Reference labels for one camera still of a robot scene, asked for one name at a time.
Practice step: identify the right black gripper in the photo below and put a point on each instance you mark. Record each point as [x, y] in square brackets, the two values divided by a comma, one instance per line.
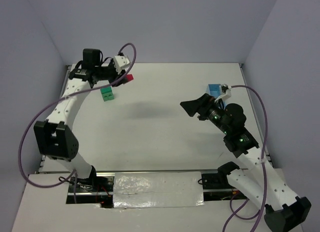
[204, 107]

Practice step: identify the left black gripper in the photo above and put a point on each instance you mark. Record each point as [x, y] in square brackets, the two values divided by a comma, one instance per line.
[116, 74]

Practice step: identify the dark green rectangular block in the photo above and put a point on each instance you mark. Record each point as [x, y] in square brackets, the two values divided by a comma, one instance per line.
[106, 90]

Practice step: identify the blue plastic box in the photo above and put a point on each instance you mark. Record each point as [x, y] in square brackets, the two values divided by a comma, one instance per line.
[214, 91]

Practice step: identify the light green rectangular block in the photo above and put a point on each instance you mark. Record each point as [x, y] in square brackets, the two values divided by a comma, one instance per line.
[108, 96]

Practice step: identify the red triangular wood block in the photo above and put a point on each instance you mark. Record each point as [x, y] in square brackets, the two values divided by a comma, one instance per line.
[128, 78]

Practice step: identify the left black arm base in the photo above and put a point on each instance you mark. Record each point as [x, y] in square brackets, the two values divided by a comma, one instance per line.
[100, 193]

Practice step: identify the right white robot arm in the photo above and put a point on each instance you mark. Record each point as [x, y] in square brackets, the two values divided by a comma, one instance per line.
[283, 209]

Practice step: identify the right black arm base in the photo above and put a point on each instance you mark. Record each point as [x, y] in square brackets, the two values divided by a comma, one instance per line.
[215, 185]

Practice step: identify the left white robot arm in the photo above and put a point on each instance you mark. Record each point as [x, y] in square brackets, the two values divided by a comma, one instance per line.
[54, 135]

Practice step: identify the silver tape patch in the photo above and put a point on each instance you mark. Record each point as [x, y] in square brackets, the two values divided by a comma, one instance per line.
[157, 190]

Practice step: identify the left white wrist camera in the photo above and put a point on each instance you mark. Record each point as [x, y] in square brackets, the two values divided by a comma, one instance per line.
[121, 62]

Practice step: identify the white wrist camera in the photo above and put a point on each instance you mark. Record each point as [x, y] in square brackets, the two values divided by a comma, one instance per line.
[225, 93]
[121, 62]

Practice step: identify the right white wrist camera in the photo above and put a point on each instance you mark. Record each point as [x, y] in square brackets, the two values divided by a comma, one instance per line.
[225, 93]

